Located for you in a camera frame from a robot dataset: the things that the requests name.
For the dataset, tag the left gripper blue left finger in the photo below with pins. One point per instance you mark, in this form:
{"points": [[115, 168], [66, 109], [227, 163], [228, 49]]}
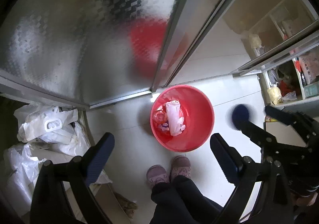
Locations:
{"points": [[97, 156]]}

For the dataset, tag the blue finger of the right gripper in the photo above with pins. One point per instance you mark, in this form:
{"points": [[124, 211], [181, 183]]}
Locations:
{"points": [[295, 119], [259, 136]]}

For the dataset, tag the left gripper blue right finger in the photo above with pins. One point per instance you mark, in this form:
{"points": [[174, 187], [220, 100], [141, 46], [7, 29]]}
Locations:
{"points": [[227, 157]]}

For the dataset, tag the blue plastic cap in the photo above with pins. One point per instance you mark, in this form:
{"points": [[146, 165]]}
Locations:
{"points": [[239, 115]]}

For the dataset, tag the white tissue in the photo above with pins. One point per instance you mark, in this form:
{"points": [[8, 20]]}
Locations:
{"points": [[175, 121]]}

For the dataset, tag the clear bottle purple label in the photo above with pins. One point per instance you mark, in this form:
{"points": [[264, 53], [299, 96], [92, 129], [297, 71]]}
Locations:
{"points": [[161, 120]]}

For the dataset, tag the red trash bin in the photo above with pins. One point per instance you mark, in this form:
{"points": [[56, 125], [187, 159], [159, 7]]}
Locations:
{"points": [[198, 116]]}

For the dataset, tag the right purple slipper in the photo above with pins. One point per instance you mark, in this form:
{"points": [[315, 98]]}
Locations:
{"points": [[180, 166]]}

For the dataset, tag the purple slipper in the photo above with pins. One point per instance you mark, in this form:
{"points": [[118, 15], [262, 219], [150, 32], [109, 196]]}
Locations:
{"points": [[180, 166], [156, 175]]}

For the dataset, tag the white plastic bags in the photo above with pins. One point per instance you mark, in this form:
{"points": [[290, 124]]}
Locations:
{"points": [[44, 133]]}

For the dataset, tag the left purple slipper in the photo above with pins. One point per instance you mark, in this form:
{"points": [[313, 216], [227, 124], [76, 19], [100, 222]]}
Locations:
{"points": [[156, 175]]}

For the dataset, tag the person's dark trouser legs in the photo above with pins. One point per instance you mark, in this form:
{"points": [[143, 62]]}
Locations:
{"points": [[182, 202]]}

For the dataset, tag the metal sliding cabinet door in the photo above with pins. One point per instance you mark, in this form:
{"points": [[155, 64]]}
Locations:
{"points": [[84, 51]]}

